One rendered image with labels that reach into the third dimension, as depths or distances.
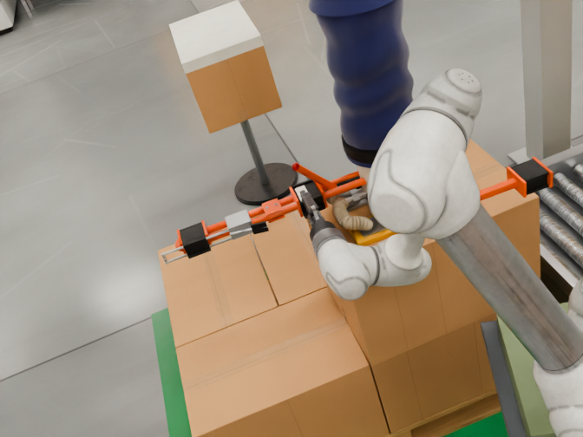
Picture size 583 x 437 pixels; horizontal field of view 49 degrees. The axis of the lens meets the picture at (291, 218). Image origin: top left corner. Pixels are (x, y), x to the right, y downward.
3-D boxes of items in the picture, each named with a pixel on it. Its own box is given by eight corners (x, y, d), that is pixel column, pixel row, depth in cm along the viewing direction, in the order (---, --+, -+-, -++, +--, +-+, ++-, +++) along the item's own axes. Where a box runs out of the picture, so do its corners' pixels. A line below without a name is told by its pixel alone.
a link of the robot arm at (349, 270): (311, 270, 167) (357, 268, 171) (330, 309, 155) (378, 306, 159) (318, 236, 161) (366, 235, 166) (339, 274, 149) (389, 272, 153)
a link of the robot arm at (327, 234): (321, 270, 168) (314, 257, 173) (353, 258, 169) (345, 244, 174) (313, 246, 163) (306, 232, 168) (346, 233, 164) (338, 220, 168)
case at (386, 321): (475, 225, 238) (467, 135, 213) (540, 292, 206) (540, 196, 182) (327, 287, 232) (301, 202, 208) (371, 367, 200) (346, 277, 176)
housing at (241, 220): (250, 219, 190) (245, 208, 187) (255, 232, 184) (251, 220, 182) (228, 228, 189) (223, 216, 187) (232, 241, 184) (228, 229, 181)
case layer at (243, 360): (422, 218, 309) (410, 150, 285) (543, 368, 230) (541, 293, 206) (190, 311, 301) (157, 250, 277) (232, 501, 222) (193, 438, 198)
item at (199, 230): (208, 231, 189) (203, 219, 186) (212, 246, 184) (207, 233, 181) (181, 242, 189) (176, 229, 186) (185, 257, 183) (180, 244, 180)
